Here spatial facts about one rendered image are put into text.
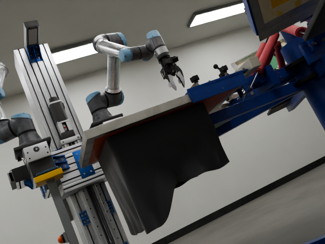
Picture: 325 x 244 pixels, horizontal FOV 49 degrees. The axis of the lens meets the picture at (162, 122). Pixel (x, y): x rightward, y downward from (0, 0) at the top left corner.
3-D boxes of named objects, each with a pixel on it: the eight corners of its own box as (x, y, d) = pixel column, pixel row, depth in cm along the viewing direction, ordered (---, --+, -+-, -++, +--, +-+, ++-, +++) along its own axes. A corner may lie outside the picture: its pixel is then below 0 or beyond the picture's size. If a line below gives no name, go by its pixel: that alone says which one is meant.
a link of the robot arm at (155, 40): (154, 37, 205) (160, 27, 198) (161, 53, 202) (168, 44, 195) (142, 38, 200) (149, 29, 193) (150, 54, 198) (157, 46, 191)
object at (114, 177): (147, 235, 139) (106, 137, 148) (129, 237, 181) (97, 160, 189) (154, 232, 140) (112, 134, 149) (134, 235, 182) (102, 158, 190)
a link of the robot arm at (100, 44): (83, 35, 226) (124, 46, 190) (99, 33, 232) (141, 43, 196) (85, 53, 231) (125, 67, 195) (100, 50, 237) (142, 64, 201)
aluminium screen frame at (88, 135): (86, 139, 139) (83, 130, 139) (81, 168, 192) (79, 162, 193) (246, 81, 166) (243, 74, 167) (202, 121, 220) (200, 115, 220)
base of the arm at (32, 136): (20, 154, 228) (15, 140, 230) (43, 146, 235) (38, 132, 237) (19, 147, 215) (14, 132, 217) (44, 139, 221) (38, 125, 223)
